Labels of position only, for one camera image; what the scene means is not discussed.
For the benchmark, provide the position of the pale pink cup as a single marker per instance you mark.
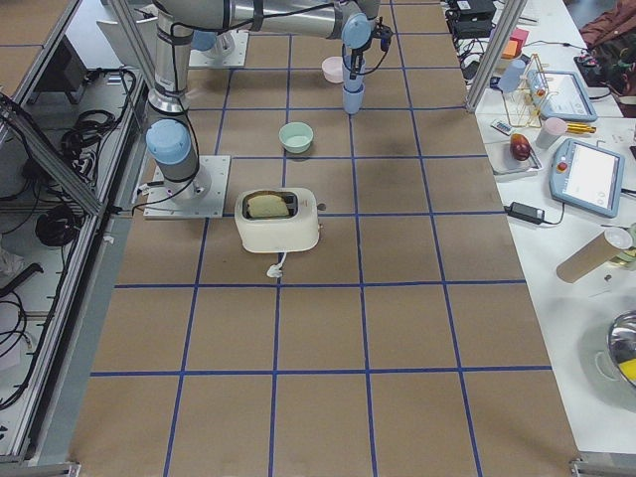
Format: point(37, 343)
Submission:
point(552, 129)

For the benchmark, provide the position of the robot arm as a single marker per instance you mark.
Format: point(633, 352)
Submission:
point(170, 138)

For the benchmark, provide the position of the cardboard tube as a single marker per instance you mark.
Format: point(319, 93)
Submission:
point(599, 250)

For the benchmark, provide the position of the black power adapter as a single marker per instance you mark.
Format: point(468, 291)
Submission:
point(525, 213)

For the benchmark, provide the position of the mango fruit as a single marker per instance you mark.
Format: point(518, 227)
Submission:
point(520, 147)

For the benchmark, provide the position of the teach pendant tablet near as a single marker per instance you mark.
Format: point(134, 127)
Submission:
point(587, 177)

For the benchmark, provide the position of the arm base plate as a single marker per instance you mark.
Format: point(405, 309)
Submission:
point(218, 51)
point(205, 197)

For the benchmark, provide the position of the teach pendant tablet far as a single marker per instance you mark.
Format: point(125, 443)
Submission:
point(560, 94)

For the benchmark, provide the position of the mint green bowl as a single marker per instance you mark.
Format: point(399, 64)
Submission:
point(296, 137)

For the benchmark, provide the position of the steel mixing bowl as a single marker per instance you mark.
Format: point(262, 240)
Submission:
point(621, 346)

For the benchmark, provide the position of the toast slice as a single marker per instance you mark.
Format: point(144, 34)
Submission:
point(267, 206)

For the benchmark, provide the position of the aluminium frame post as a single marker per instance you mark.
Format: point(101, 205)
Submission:
point(505, 26)

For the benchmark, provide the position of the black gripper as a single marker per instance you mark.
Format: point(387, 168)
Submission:
point(352, 59)

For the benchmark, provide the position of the pink bowl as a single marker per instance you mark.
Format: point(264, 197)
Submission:
point(332, 69)

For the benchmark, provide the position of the small remote control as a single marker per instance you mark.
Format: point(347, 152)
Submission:
point(502, 127)

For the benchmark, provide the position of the teach pendant tablet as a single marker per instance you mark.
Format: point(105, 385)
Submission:
point(587, 177)
point(560, 94)

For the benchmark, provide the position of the gold wire rack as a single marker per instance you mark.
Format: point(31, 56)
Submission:
point(523, 105)

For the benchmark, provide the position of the light blue cup on bench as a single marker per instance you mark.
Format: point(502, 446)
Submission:
point(511, 77)

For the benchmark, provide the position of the cream white toaster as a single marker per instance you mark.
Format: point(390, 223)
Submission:
point(297, 232)

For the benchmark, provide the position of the metal tray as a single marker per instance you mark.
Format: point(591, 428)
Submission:
point(504, 164)

